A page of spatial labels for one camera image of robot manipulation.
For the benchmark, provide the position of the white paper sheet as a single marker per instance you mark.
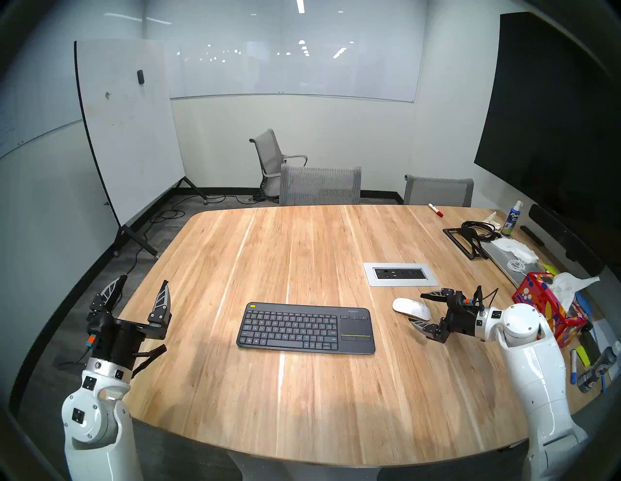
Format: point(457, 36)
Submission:
point(606, 334)

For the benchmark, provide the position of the red floral tissue box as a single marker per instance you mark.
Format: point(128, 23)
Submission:
point(563, 320)

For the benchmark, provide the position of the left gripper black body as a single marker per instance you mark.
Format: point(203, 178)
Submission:
point(119, 342)

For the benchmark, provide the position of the glass wall whiteboard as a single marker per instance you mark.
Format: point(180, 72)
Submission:
point(291, 72)

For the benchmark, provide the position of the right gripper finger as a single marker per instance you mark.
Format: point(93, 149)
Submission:
point(439, 294)
point(429, 329)

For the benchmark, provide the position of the freestanding whiteboard on stand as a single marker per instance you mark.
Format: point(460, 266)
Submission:
point(131, 136)

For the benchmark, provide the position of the white crumpled paper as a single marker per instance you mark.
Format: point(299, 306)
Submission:
point(514, 248)

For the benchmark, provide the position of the large black wall screen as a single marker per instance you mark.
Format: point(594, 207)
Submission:
point(548, 121)

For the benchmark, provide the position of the blue plastic item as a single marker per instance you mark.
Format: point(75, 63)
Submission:
point(584, 304)

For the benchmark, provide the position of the black laptop stand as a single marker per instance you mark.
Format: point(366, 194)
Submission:
point(465, 247)

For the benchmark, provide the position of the red whiteboard marker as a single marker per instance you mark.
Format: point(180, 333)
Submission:
point(435, 210)

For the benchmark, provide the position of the grey mesh office chair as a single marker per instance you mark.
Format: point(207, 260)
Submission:
point(439, 191)

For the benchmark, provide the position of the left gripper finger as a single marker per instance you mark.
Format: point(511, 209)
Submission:
point(161, 310)
point(109, 298)

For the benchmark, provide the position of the yellow sticky note pad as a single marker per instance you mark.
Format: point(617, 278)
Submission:
point(549, 269)

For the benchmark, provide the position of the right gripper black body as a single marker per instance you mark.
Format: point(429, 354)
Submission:
point(463, 317)

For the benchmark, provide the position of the black video sound bar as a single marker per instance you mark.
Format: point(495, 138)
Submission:
point(567, 240)

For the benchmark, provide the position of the blue whiteboard marker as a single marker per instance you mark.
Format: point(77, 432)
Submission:
point(574, 368)

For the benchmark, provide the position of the silver table power outlet box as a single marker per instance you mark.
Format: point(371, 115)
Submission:
point(400, 274)

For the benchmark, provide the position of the silver laptop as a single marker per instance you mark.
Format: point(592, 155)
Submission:
point(504, 266)

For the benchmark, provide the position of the whiteboard cleaner spray bottle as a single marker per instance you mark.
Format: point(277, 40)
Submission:
point(512, 221)

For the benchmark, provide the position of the wall whiteboard with writing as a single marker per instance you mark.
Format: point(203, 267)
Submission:
point(39, 97)

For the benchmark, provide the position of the grey mesh chair wide back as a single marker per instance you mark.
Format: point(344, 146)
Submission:
point(320, 184)

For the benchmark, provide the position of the small crumpled white tissue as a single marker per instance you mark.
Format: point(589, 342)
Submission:
point(492, 218)

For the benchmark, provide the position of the grey spray can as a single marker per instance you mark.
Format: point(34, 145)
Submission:
point(594, 373)

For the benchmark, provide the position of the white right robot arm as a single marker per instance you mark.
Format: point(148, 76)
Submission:
point(538, 378)

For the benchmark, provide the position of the grey chair with armrests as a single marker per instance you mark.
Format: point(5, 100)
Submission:
point(268, 150)

